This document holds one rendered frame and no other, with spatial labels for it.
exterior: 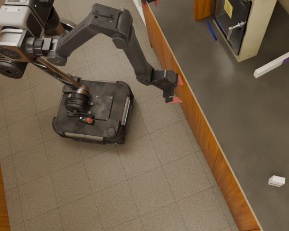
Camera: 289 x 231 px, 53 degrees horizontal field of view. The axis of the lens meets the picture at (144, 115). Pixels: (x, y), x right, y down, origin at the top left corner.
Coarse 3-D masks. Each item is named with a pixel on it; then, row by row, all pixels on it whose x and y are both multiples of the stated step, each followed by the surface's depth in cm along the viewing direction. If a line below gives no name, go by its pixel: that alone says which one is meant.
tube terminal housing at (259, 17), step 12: (252, 0) 121; (264, 0) 121; (276, 0) 124; (252, 12) 125; (264, 12) 128; (216, 24) 171; (252, 24) 133; (264, 24) 137; (252, 36) 142; (240, 48) 151; (252, 48) 153; (240, 60) 160
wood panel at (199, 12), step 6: (198, 0) 162; (204, 0) 163; (210, 0) 165; (198, 6) 166; (204, 6) 168; (210, 6) 170; (198, 12) 170; (204, 12) 172; (210, 12) 174; (198, 18) 175
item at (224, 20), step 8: (216, 0) 154; (224, 0) 144; (232, 0) 136; (240, 0) 128; (248, 0) 122; (216, 8) 158; (240, 8) 131; (248, 8) 124; (216, 16) 163; (224, 16) 152; (232, 16) 143; (240, 16) 134; (248, 16) 128; (224, 24) 156; (232, 24) 146; (240, 24) 137; (224, 32) 160; (232, 32) 150; (240, 32) 140; (232, 40) 154; (240, 40) 144; (232, 48) 158
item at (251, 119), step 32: (160, 0) 186; (192, 0) 182; (192, 32) 173; (288, 32) 164; (192, 64) 165; (224, 64) 162; (256, 64) 159; (288, 64) 156; (224, 96) 154; (256, 96) 152; (288, 96) 149; (224, 128) 148; (256, 128) 145; (288, 128) 143; (256, 160) 139; (288, 160) 137; (256, 192) 134; (288, 192) 132; (288, 224) 127
